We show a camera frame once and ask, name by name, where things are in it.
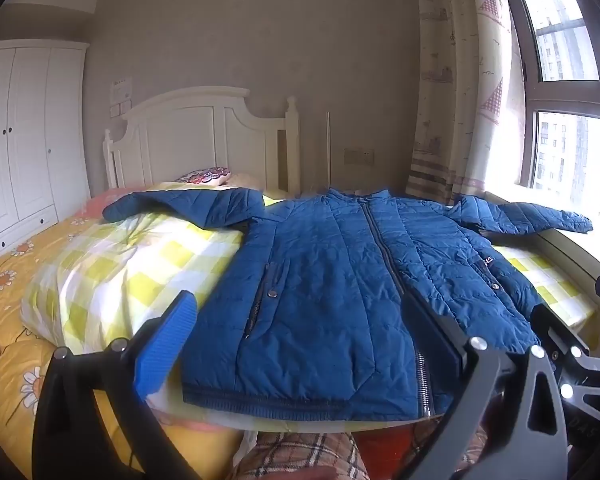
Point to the wall socket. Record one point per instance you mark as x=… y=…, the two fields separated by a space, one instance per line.
x=359 y=156

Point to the blue quilted jacket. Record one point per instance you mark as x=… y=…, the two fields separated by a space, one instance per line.
x=330 y=285

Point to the white wall paper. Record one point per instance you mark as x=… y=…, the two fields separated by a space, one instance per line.
x=121 y=89

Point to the windowsill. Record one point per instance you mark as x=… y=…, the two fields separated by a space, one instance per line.
x=595 y=250

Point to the white bed headboard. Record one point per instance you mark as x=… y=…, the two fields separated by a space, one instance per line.
x=200 y=130

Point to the yellow floral bed sheet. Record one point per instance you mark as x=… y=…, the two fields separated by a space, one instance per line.
x=10 y=320

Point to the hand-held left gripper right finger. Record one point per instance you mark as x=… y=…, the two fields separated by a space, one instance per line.
x=432 y=327

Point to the printed beige curtain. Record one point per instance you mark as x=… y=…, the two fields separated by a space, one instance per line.
x=460 y=85

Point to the window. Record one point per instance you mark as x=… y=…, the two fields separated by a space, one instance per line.
x=565 y=35

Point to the wall switch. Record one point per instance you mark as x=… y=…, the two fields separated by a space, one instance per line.
x=120 y=108

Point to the colourful patterned pillow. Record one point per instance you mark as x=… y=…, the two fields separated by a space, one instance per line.
x=202 y=176

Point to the peach pillow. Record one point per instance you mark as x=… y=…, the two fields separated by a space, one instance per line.
x=242 y=181

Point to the yellow white checkered blanket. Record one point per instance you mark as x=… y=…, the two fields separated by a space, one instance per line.
x=130 y=265

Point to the person's plaid pants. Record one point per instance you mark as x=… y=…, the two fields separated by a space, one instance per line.
x=300 y=452

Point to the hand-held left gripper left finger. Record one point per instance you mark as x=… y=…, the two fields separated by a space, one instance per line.
x=164 y=346

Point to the white wardrobe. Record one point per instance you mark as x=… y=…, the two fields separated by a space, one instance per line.
x=27 y=150

